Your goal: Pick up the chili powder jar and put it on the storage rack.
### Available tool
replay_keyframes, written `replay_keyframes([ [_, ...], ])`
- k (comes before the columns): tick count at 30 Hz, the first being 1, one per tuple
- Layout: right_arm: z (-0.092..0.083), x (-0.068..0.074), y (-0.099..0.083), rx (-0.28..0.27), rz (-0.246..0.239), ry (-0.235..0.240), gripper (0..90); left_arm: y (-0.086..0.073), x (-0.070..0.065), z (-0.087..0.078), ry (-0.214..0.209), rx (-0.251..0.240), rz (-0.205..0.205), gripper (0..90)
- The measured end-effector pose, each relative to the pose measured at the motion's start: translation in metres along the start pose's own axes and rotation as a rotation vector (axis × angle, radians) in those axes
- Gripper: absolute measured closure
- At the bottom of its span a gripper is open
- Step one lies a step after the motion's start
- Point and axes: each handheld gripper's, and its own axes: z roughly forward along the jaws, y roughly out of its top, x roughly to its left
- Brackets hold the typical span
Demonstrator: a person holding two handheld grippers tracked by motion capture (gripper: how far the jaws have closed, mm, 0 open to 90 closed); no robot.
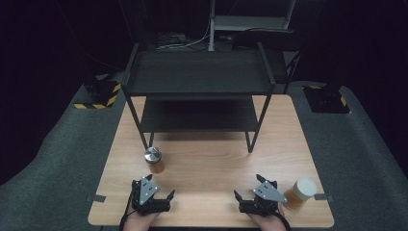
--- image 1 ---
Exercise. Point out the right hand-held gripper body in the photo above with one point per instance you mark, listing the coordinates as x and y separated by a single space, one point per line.
267 192

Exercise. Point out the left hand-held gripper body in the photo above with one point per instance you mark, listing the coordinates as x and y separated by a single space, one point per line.
144 205

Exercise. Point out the amber jar with white lid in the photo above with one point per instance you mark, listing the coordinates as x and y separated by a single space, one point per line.
303 189

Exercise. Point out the black two-tier shelf rack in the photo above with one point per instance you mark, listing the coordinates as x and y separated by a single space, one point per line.
198 73

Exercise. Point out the person's left hand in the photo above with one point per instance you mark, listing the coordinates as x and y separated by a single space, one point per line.
138 223

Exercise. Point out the person's right hand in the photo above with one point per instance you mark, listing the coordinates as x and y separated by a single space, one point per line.
271 223

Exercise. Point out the grey tape strip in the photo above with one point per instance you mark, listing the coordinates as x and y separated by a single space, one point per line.
324 197
96 198

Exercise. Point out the black block with yellow stripes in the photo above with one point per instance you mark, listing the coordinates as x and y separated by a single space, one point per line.
325 99
102 91

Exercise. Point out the grey felt mat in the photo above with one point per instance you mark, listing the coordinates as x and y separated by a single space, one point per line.
48 179

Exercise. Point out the dark power strip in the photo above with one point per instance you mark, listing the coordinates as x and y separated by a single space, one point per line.
171 39

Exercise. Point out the grey metal stand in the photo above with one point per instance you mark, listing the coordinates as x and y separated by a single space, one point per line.
250 22

